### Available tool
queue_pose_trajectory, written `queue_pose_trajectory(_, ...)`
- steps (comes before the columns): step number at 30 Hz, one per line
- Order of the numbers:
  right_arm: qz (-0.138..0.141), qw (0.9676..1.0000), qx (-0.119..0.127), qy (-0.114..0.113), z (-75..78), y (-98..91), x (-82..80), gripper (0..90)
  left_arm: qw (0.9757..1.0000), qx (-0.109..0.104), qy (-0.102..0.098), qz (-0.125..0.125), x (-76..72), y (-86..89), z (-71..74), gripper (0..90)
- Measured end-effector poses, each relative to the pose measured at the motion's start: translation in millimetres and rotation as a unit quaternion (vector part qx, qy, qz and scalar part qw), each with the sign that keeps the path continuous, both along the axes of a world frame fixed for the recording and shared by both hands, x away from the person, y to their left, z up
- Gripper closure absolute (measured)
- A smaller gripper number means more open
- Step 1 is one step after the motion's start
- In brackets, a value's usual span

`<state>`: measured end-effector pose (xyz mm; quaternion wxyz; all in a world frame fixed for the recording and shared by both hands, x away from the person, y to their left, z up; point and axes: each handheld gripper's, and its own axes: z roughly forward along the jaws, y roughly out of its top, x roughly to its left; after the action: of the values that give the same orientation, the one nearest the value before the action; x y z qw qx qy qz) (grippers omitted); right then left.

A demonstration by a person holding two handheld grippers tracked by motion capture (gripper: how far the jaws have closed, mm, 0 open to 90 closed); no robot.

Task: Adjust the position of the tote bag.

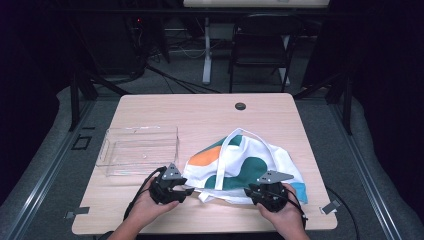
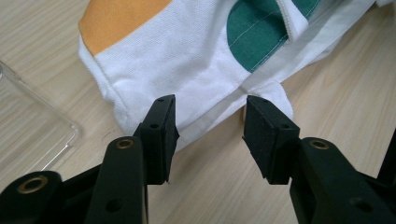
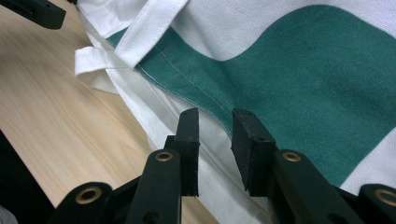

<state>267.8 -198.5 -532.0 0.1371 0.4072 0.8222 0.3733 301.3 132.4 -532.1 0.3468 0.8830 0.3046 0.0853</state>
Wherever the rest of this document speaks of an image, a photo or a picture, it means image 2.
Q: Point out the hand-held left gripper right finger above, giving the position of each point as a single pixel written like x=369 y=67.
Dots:
x=280 y=149

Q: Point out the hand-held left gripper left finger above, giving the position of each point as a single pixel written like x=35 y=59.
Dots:
x=124 y=174

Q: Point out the white canvas tote bag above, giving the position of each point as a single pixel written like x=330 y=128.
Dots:
x=174 y=65

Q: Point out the clear plastic tray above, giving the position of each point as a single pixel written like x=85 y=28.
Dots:
x=31 y=124

